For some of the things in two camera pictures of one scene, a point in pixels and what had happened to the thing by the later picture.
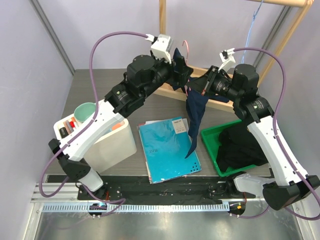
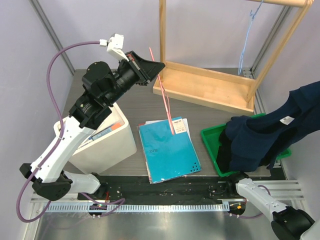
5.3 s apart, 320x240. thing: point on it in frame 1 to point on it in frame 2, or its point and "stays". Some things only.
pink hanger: x=186 y=61 to x=165 y=99
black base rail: x=139 y=190 stays
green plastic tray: x=211 y=136 stays
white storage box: x=105 y=147 stays
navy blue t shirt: x=195 y=101 to x=256 y=140
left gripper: x=181 y=77 to x=150 y=68
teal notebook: x=165 y=143 stays
